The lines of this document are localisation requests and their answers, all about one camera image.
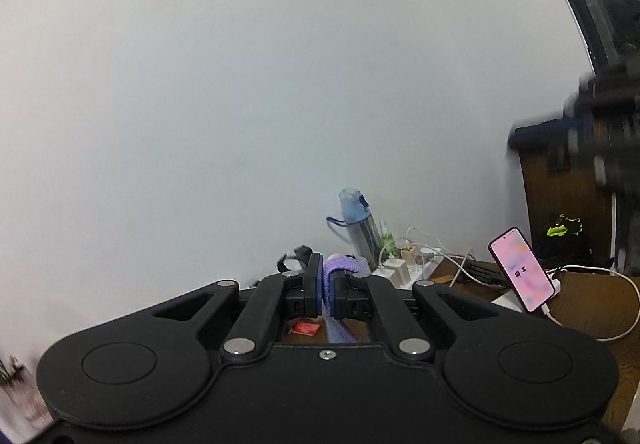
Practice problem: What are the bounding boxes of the black cable connectors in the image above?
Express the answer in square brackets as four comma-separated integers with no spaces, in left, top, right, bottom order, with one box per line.
[459,261,512,286]

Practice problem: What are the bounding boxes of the black strap device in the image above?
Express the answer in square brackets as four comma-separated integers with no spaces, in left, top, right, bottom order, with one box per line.
[276,245,314,274]

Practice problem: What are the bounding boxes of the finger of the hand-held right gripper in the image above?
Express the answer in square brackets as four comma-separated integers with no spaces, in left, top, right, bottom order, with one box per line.
[507,111,594,151]

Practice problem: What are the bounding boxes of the small green bottle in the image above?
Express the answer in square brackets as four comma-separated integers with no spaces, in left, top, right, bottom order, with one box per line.
[378,221,401,259]

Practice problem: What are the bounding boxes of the white charging cable loops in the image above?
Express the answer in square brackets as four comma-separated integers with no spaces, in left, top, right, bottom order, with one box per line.
[380,226,474,288]

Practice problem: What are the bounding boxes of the blue water bottle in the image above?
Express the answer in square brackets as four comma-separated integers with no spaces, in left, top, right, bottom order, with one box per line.
[326,187,383,271]

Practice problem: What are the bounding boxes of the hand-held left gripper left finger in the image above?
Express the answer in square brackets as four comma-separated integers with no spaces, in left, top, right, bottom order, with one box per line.
[150,251,325,359]

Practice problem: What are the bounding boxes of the white phone cable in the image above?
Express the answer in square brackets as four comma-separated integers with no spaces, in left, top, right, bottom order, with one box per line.
[540,264,640,343]

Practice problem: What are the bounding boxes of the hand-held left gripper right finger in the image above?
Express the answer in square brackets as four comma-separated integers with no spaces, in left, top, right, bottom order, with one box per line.
[330,268,501,360]

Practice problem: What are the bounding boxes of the pink blue mesh vest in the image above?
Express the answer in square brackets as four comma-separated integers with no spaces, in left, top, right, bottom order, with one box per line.
[322,253,372,344]

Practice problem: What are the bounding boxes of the white power strip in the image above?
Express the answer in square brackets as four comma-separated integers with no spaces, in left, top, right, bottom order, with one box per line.
[372,258,443,289]

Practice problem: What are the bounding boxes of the smartphone with pink screen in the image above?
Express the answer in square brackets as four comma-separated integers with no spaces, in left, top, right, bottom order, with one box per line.
[488,227,557,314]

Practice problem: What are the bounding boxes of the neon green black item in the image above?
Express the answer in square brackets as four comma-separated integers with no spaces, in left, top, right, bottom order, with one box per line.
[546,213,586,238]

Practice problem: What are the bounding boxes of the brown wooden board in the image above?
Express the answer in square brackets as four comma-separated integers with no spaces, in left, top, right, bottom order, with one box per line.
[519,117,621,271]

